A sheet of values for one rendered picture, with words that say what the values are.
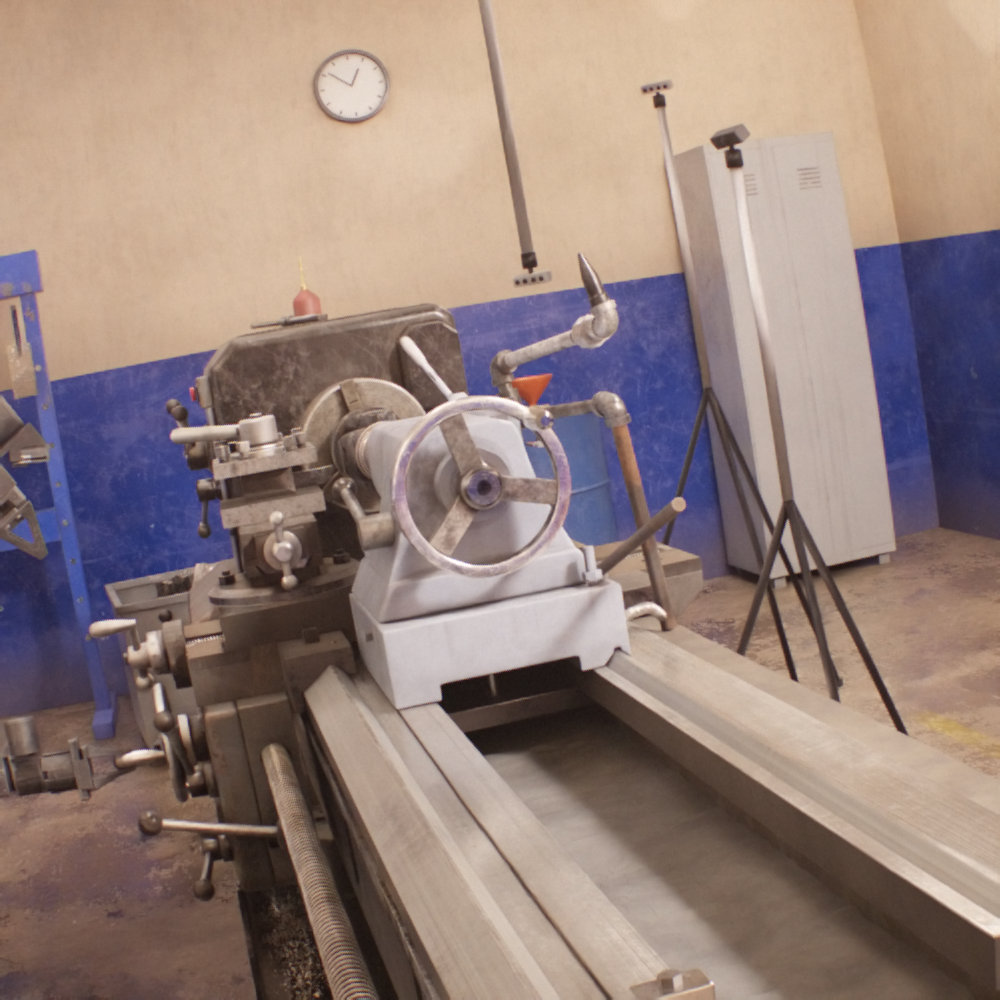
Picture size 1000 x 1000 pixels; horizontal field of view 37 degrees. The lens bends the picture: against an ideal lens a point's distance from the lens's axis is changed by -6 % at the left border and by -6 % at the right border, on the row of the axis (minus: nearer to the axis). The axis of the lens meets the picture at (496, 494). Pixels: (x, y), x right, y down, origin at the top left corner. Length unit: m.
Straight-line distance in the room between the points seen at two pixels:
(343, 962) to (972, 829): 0.59
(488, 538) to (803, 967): 0.87
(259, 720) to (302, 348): 1.06
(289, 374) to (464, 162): 3.56
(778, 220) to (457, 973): 5.44
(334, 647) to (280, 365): 1.04
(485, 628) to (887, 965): 0.84
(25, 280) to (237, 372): 2.88
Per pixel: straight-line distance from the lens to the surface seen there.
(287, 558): 2.26
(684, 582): 2.41
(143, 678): 2.47
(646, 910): 1.48
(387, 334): 3.13
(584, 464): 5.92
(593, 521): 5.95
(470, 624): 1.92
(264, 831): 2.28
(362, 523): 1.98
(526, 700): 2.07
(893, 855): 1.23
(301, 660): 2.17
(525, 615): 1.94
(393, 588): 1.95
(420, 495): 1.96
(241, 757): 2.28
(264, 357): 3.10
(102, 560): 6.45
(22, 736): 2.50
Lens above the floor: 1.30
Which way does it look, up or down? 7 degrees down
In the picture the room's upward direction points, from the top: 9 degrees counter-clockwise
